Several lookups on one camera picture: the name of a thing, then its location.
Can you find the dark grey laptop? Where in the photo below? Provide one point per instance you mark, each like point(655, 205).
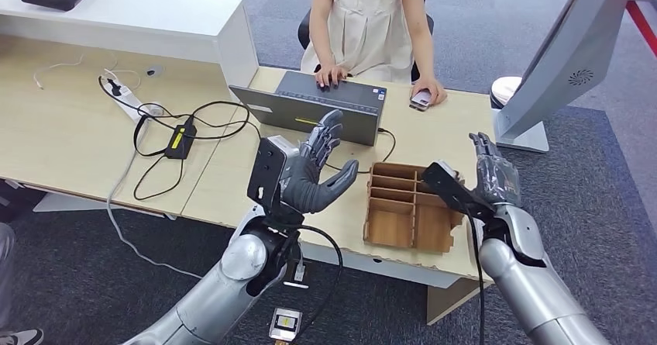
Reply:
point(318, 111)

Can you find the person's left forearm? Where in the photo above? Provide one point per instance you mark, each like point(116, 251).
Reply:
point(423, 50)

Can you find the white power strip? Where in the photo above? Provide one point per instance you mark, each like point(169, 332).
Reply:
point(128, 98)

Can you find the small floor device yellow label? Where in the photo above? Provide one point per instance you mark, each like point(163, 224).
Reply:
point(285, 325)

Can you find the person's left hand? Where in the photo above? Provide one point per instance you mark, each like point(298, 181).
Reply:
point(439, 88)

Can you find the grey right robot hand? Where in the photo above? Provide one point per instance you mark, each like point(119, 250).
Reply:
point(495, 178)

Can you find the pink smartphone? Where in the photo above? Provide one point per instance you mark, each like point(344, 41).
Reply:
point(421, 98)

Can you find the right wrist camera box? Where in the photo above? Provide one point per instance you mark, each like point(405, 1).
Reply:
point(451, 188)

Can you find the person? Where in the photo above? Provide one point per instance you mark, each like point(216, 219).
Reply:
point(364, 24)

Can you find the small grey round desk grommet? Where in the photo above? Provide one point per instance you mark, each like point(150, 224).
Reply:
point(155, 71)

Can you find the wooden compartment organizer box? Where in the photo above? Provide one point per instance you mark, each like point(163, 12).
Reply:
point(395, 219)

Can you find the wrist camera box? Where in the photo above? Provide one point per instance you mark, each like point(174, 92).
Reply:
point(451, 188)
point(267, 173)

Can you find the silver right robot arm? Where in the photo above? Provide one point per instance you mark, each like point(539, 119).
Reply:
point(534, 291)

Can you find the red pole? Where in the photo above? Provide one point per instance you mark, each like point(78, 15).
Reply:
point(641, 27)

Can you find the black power adapter yellow label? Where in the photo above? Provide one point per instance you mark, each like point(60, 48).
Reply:
point(179, 141)

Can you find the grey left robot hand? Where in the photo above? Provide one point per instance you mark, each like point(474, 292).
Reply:
point(308, 188)

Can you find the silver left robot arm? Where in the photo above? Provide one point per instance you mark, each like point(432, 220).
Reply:
point(226, 291)

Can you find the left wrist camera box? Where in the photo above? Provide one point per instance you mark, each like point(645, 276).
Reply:
point(267, 173)

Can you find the grey kiosk monitor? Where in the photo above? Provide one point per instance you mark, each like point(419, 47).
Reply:
point(569, 50)

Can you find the white counter shelf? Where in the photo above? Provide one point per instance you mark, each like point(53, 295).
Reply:
point(128, 19)

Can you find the person's right hand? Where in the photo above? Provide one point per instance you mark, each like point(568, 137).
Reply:
point(331, 75)

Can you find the person's right forearm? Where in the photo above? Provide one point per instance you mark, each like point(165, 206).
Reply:
point(321, 45)

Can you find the bystander's leg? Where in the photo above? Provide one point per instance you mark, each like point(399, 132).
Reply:
point(6, 271)

